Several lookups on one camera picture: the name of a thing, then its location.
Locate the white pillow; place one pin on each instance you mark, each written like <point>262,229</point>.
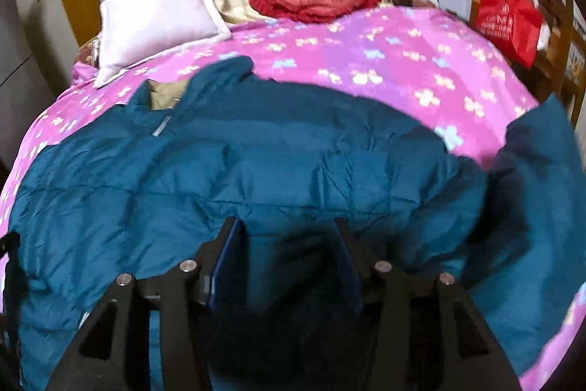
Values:
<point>155,15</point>

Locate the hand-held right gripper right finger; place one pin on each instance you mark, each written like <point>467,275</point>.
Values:
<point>349,265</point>

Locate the red plastic bag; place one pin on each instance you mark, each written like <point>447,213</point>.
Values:
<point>508,24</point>

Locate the pink floral bedsheet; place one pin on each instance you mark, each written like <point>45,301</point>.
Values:
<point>389,52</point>

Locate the grey refrigerator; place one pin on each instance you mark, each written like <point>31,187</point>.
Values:
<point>27,52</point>

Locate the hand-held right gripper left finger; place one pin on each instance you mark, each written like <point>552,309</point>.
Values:
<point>226,265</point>

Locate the wooden shelf rack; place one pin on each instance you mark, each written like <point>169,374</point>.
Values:
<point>556,65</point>

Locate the teal puffer jacket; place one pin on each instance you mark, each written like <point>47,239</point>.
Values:
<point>274,153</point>

